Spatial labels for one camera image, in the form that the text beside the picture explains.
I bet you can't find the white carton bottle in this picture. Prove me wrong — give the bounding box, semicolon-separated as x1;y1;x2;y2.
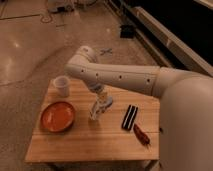
90;96;113;120

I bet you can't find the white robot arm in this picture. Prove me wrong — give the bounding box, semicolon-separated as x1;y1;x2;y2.
65;46;213;171

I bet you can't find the black white striped block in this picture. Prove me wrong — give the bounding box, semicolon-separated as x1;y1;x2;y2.
121;105;138;131

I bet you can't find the white cup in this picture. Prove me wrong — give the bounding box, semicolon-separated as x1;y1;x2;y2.
53;76;69;97

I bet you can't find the wooden table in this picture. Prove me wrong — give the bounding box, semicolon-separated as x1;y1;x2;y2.
25;79;159;163

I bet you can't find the orange plate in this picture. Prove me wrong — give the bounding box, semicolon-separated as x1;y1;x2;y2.
40;101;75;132

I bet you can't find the black box on floor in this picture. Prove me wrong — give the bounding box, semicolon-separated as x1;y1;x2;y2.
120;25;134;38

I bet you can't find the grey device on floor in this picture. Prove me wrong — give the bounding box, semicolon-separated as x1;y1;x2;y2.
46;0;74;13

